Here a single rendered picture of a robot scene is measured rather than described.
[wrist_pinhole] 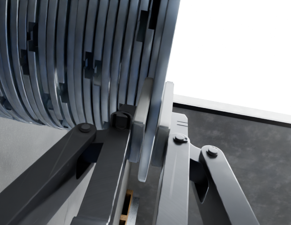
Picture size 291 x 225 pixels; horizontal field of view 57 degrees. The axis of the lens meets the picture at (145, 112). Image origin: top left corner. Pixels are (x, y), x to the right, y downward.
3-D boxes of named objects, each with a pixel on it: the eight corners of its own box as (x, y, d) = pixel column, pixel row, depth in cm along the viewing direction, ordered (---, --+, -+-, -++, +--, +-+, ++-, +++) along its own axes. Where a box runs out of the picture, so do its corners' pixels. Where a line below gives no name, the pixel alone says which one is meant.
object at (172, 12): (205, -196, 22) (214, -194, 22) (168, 25, 49) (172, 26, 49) (136, 159, 13) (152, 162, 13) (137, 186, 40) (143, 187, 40)
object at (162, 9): (188, -127, 34) (194, -126, 34) (160, 50, 57) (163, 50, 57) (154, 2, 17) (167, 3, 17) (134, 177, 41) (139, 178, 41)
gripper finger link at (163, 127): (157, 126, 15) (170, 128, 15) (165, 79, 21) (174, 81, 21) (149, 166, 17) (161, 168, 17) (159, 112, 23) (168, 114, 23)
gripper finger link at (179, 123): (165, 157, 14) (222, 168, 14) (170, 111, 18) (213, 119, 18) (160, 178, 15) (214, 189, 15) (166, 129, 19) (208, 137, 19)
